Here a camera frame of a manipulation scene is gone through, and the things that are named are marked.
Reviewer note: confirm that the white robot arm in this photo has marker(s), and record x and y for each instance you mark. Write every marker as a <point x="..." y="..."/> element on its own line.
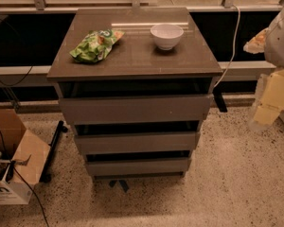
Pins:
<point x="269" y="95"/>

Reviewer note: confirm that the black stand leg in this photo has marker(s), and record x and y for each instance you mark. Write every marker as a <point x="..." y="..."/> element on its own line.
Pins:
<point x="46" y="176"/>

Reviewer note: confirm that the cardboard box left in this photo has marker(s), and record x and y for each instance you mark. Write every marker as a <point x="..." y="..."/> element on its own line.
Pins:
<point x="20" y="144"/>

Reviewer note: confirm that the grey bottom drawer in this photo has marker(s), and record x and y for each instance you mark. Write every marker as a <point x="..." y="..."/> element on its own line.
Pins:
<point x="139" y="167"/>

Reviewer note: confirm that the grey drawer cabinet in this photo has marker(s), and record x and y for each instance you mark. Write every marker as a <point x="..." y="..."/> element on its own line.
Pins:
<point x="136" y="67"/>

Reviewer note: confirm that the white bowl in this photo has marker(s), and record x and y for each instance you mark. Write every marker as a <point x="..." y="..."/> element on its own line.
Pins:
<point x="166" y="36"/>

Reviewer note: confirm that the green chip bag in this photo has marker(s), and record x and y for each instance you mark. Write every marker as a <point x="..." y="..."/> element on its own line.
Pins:
<point x="96" y="45"/>

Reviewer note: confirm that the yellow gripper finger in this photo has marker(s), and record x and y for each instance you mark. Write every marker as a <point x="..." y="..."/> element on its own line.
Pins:
<point x="274" y="98"/>
<point x="257" y="43"/>

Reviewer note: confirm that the grey drawer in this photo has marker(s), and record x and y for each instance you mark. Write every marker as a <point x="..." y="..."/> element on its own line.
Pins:
<point x="78" y="111"/>
<point x="139" y="167"/>
<point x="128" y="143"/>

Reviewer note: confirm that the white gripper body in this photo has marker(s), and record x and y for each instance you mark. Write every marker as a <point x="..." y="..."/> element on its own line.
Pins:
<point x="280" y="43"/>

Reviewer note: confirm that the grey top drawer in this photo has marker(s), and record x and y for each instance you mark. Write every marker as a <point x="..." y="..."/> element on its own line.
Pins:
<point x="78" y="111"/>

